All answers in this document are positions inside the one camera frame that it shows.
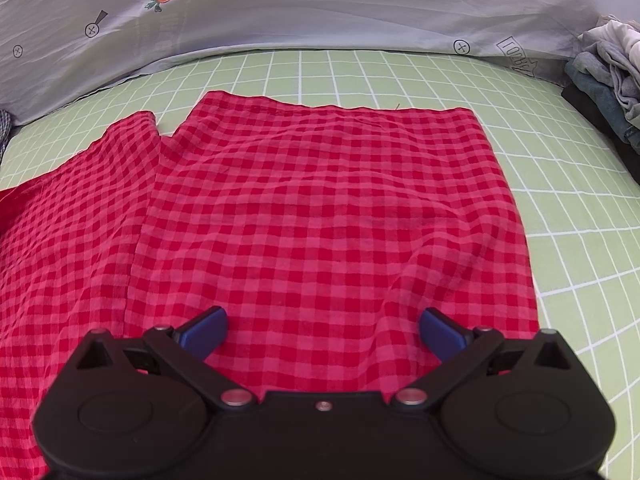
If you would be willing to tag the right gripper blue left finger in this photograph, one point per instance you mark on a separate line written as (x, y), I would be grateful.
(183, 351)

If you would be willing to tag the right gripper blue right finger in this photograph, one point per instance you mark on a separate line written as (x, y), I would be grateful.
(460, 351)

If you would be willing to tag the red checked garment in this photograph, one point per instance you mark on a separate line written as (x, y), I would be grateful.
(323, 232)

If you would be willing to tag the folded clothes pile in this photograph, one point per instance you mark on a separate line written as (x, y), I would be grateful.
(604, 85)

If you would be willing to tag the blue plaid shirt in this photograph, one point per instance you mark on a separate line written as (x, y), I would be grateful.
(6, 125)

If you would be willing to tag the grey carrot print sheet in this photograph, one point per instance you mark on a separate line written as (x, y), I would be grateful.
(55, 51)

